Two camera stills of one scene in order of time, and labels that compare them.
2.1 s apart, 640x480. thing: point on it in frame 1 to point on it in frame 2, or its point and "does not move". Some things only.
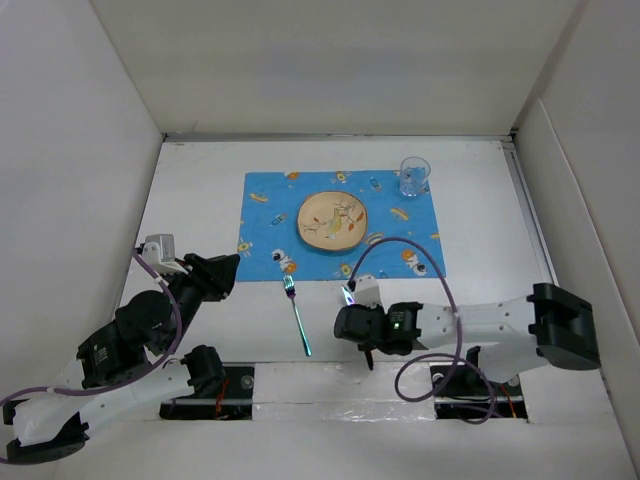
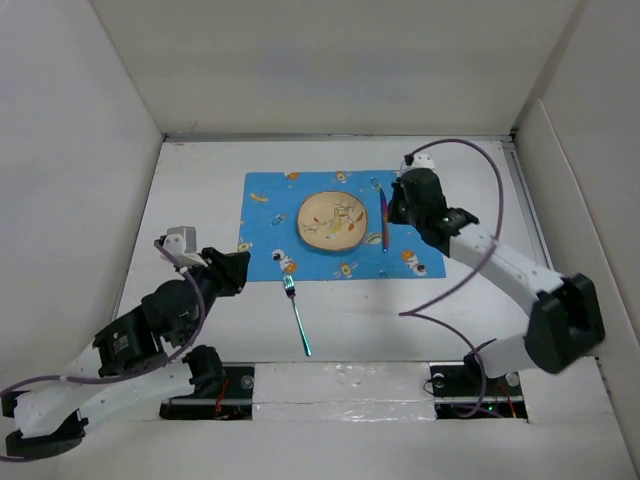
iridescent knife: (350, 301) to (384, 214)
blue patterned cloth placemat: (271, 248) does not move
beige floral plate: (332, 220) does not move
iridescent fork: (289, 286) does not move
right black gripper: (368, 308) to (394, 214)
